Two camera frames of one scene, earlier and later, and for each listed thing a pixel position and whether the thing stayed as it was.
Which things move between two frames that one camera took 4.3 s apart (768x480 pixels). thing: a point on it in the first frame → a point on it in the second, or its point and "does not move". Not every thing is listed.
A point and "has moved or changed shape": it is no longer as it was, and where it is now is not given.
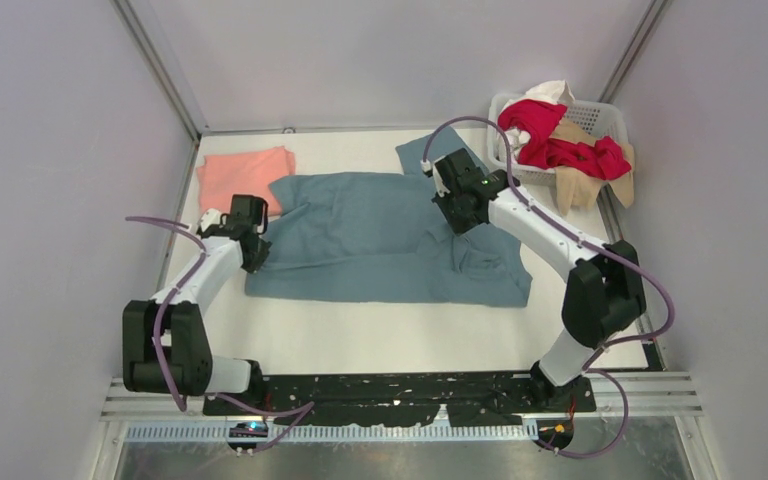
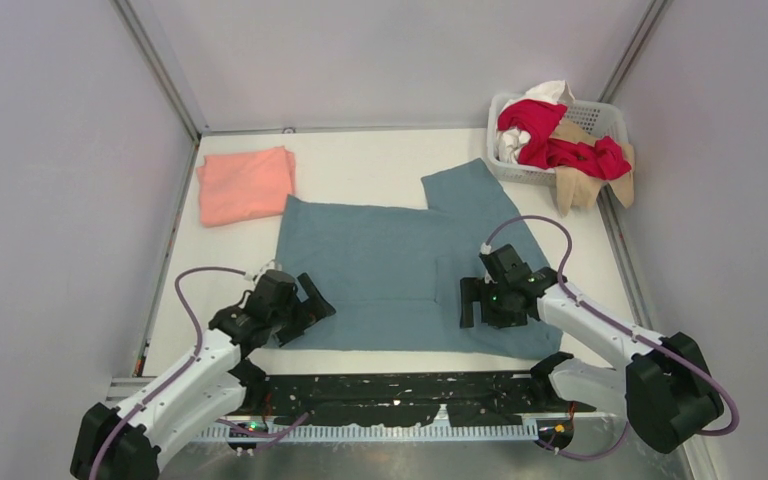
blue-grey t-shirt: x=379 y=238 has moved or changed shape
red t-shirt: x=600 y=159 does not move
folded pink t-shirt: x=224 y=176 does not move
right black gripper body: x=454 y=213 → x=499 y=309
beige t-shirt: x=577 y=188 does not move
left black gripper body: x=255 y=260 → x=277 y=314
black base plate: x=383 y=399 does not move
